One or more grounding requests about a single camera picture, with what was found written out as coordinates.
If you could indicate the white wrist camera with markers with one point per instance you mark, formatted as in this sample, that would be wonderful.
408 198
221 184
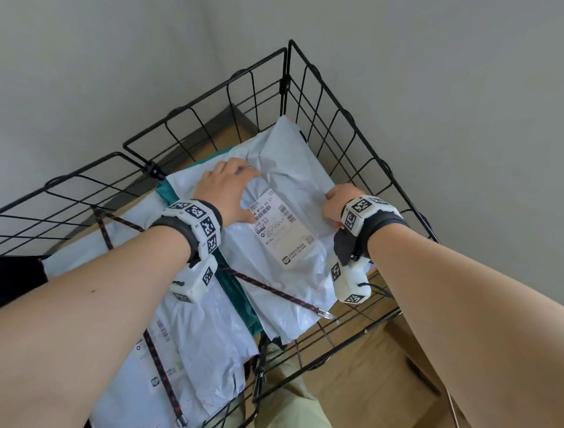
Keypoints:
194 282
350 282

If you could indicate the teal mailer parcel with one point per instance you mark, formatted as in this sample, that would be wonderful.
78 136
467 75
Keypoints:
240 300

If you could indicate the person's left forearm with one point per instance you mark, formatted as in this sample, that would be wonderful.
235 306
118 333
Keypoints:
79 335

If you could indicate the person's right hand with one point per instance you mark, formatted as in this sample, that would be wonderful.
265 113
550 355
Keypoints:
339 198

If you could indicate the white mailer parcel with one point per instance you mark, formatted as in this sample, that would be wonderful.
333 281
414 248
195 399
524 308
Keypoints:
207 344
286 167

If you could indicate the person's right forearm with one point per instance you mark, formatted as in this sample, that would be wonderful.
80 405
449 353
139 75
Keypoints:
476 326

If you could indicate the person's left hand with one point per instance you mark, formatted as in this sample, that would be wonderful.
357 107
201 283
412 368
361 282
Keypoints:
224 189

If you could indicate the person's pale green garment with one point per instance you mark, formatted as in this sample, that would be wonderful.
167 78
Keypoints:
286 405

